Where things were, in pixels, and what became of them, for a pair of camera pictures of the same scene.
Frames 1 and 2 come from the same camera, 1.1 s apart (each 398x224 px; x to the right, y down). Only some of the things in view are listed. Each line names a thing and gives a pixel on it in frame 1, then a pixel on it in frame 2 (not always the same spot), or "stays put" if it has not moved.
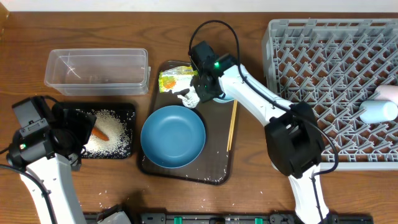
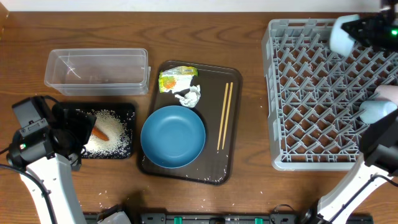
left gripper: (84, 129) stays put
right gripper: (203, 95) → (374, 25)
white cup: (387, 92) stays put
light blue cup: (377, 111) stays put
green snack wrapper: (176, 78) stays put
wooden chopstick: (233, 123) → (227, 114)
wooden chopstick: (231, 124) → (222, 113)
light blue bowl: (226, 99) → (341, 42)
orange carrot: (99, 134) stays put
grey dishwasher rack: (336, 65) stays put
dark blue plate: (173, 137) stays put
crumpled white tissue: (191, 99) stays put
